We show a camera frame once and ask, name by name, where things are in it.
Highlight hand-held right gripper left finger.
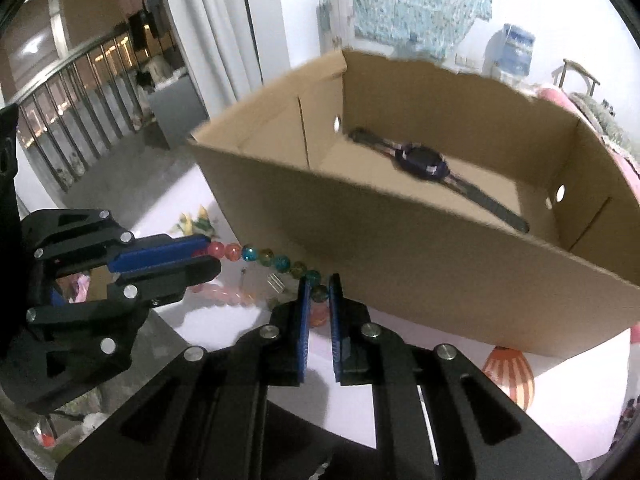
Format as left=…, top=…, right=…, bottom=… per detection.
left=52, top=275, right=313, bottom=480

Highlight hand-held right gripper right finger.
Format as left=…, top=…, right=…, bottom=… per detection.
left=327, top=272, right=583, bottom=480

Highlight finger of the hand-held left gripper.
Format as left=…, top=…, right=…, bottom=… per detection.
left=0, top=256, right=222, bottom=414
left=20, top=208, right=212, bottom=274

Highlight pink bead bracelet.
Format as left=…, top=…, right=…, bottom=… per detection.
left=187, top=282, right=256, bottom=308

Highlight multicoloured bead bracelet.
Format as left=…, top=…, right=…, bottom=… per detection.
left=192, top=241, right=331, bottom=328

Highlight brown cardboard box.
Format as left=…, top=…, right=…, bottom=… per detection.
left=185, top=49, right=640, bottom=358

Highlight grey cabinet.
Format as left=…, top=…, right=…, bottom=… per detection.
left=149, top=74, right=210, bottom=150

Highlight metal railing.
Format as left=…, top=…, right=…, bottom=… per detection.
left=0, top=30, right=151, bottom=193

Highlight large striped balloon sticker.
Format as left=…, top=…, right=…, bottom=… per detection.
left=482, top=346, right=536, bottom=411

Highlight black smartwatch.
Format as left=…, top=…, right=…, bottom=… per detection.
left=347, top=127, right=531, bottom=235

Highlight hanging clothes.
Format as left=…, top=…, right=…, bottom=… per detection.
left=117, top=0, right=166, bottom=46

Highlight white curtain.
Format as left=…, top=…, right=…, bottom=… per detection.
left=160, top=0, right=263, bottom=111

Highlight blue water bottle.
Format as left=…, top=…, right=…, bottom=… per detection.
left=487, top=22, right=536, bottom=78

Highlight teal floral cloth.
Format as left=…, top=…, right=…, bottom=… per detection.
left=319, top=0, right=493, bottom=58

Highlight grey fuzzy blanket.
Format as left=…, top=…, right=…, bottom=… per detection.
left=570, top=91, right=640, bottom=161

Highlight wooden chair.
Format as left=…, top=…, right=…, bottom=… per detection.
left=551, top=58, right=601, bottom=92

